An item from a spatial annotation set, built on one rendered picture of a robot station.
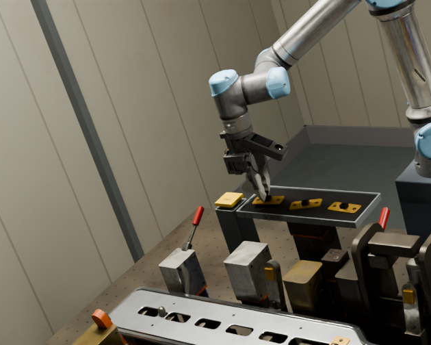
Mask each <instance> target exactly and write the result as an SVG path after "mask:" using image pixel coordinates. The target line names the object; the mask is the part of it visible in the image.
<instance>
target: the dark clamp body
mask: <svg viewBox="0 0 431 345"><path fill-rule="evenodd" d="M335 278H336V281H337V285H338V288H339V292H340V295H341V300H342V302H343V306H344V309H345V317H346V318H350V320H351V323H352V324H355V325H358V326H359V327H360V328H362V330H363V333H364V334H365V336H366V338H367V339H368V340H369V341H370V342H372V343H374V344H380V345H382V344H381V341H380V336H379V333H378V328H377V326H376V324H370V323H369V318H368V315H367V310H366V308H365V303H364V300H363V295H362V293H361V288H360V285H359V282H358V277H357V275H356V270H355V267H354V262H353V259H352V257H350V258H349V259H348V260H347V262H346V263H345V264H344V265H343V266H342V267H341V269H340V270H339V271H338V273H337V274H336V275H335Z"/></svg>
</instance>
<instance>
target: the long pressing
mask: <svg viewBox="0 0 431 345"><path fill-rule="evenodd" d="M174 303H175V304H174ZM173 304H174V305H173ZM161 306H163V307H164V308H165V310H166V312H167V313H168V315H167V316H165V317H160V316H159V314H158V315H157V316H156V317H152V316H145V315H142V314H139V312H140V311H141V310H142V309H143V308H149V309H155V310H157V309H158V307H161ZM170 314H179V315H183V316H189V317H191V318H190V319H189V320H188V321H187V322H185V323H181V322H175V321H171V320H166V318H167V317H168V316H169V315H170ZM234 314H235V316H232V315H234ZM108 316H109V317H110V318H111V321H112V323H113V324H115V325H116V326H117V327H118V330H119V332H120V334H121V335H123V336H127V337H132V338H135V339H139V340H144V341H147V342H152V343H156V344H161V345H289V344H290V342H291V341H292V340H293V339H301V340H307V341H311V342H317V343H321V344H327V345H329V344H330V343H331V342H332V341H333V340H334V338H335V337H337V336H340V337H346V338H349V339H350V341H349V343H348V344H347V345H380V344H374V343H372V342H370V341H369V340H368V339H367V338H366V336H365V334H364V333H363V330H362V328H360V327H359V326H358V325H355V324H350V323H347V322H339V321H335V320H328V319H323V318H316V317H313V316H306V315H301V314H294V313H290V312H286V311H279V310H275V309H268V308H263V307H256V306H252V305H245V304H241V303H234V302H229V301H222V300H218V299H214V298H207V297H203V296H196V295H191V294H184V293H180V292H173V291H169V290H162V289H158V288H153V287H146V286H142V287H137V288H136V289H134V291H132V293H130V294H129V295H128V296H127V297H126V298H125V299H124V300H123V301H122V302H121V303H119V304H118V305H117V306H116V307H115V308H114V309H113V310H112V311H111V312H110V313H108ZM199 320H209V321H213V322H219V323H221V325H220V326H219V327H218V328H216V329H207V328H204V327H197V326H196V323H197V322H198V321H199ZM151 325H153V326H151ZM231 326H237V327H243V328H247V329H252V330H253V332H252V333H251V334H250V335H248V336H243V335H236V334H232V333H227V332H226V331H227V330H228V329H229V328H230V327H231ZM300 328H301V329H300ZM264 333H273V334H277V335H283V336H287V339H286V340H285V342H283V343H282V344H279V343H275V342H269V341H265V340H260V339H259V338H260V337H261V336H262V335H263V334H264Z"/></svg>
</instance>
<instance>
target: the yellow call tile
mask: <svg viewBox="0 0 431 345"><path fill-rule="evenodd" d="M243 197H244V195H243V194H242V193H232V192H226V193H225V194H224V195H223V196H222V197H221V198H220V199H218V200H217V201H216V202H215V206H218V207H233V206H234V205H236V204H237V203H238V202H239V201H240V200H241V199H242V198H243Z"/></svg>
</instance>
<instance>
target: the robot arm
mask: <svg viewBox="0 0 431 345"><path fill-rule="evenodd" d="M361 1H362V0H319V1H318V2H317V3H316V4H315V5H314V6H313V7H312V8H311V9H310V10H309V11H308V12H307V13H305V14H304V15H303V16H302V17H301V18H300V19H299V20H298V21H297V22H296V23H295V24H294V25H293V26H292V27H291V28H290V29H289V30H288V31H287V32H286V33H285V34H283V35H282V36H281V37H280V38H279V39H278V40H277V41H276V42H275V43H274V44H273V45H272V46H271V47H270V48H269V49H266V50H264V51H262V52H261V53H260V54H259V56H258V58H257V60H256V62H255V68H254V73H253V74H249V75H244V76H240V77H238V75H237V73H236V72H235V71H234V70H224V71H220V72H218V73H216V74H214V75H213V76H212V77H211V78H210V80H209V85H210V88H211V93H212V95H211V96H212V97H213V99H214V101H215V105H216V108H217V111H218V114H219V117H220V120H221V123H222V126H223V129H224V131H223V132H222V133H220V138H221V139H225V141H226V145H227V147H228V148H227V149H226V150H225V152H224V153H225V156H224V157H223V158H224V162H225V164H226V168H227V170H228V174H229V175H231V174H235V175H242V174H243V173H246V182H245V183H244V184H242V185H241V188H242V190H243V191H244V192H248V193H252V194H256V195H257V196H258V197H259V199H260V200H261V201H265V198H266V195H269V193H270V170H269V164H268V161H267V157H266V156H268V157H271V158H273V159H276V160H278V161H282V159H283V158H284V156H286V154H287V152H288V146H286V145H284V144H281V143H279V142H276V141H274V140H271V139H269V138H266V137H264V136H261V135H259V134H257V133H254V132H252V131H253V128H252V121H251V118H250V115H249V111H248V108H247V105H252V104H255V103H260V102H264V101H269V100H272V99H279V98H281V97H285V96H287V95H288V94H289V93H290V84H289V78H288V75H287V71H288V70H289V69H290V68H291V67H292V66H293V65H294V64H295V63H296V62H297V61H298V60H299V59H300V58H301V57H302V56H303V55H304V54H306V53H307V52H308V51H309V50H310V49H311V48H312V47H313V46H314V45H315V44H316V43H318V42H319V41H320V40H321V39H322V38H323V37H324V36H325V35H326V34H327V33H328V32H329V31H330V30H331V29H332V28H333V27H334V26H335V25H336V24H337V23H339V22H340V21H341V20H342V19H343V18H344V17H345V16H346V15H347V14H348V13H349V12H351V11H352V10H353V9H354V8H355V7H356V6H357V5H358V4H359V3H360V2H361ZM416 1H417V0H365V2H366V4H367V8H368V10H369V13H370V15H371V16H372V17H374V18H377V19H378V20H379V21H380V24H381V27H382V30H383V33H384V36H385V38H386V41H387V44H388V46H389V50H390V52H391V55H392V58H393V61H394V64H395V67H396V69H397V73H398V75H399V77H400V81H401V83H402V86H403V89H404V92H405V95H406V98H407V100H408V102H407V104H408V109H407V111H406V117H407V119H408V122H409V125H410V128H411V130H412V133H413V136H414V139H415V147H416V153H415V169H416V172H417V174H419V175H421V176H422V177H426V178H431V56H430V52H429V50H428V46H427V44H426V40H425V38H424V35H423V32H422V29H421V25H420V23H419V19H418V17H417V13H416V11H415V7H414V6H415V3H416ZM229 153H230V154H229ZM227 155H228V156H227Z"/></svg>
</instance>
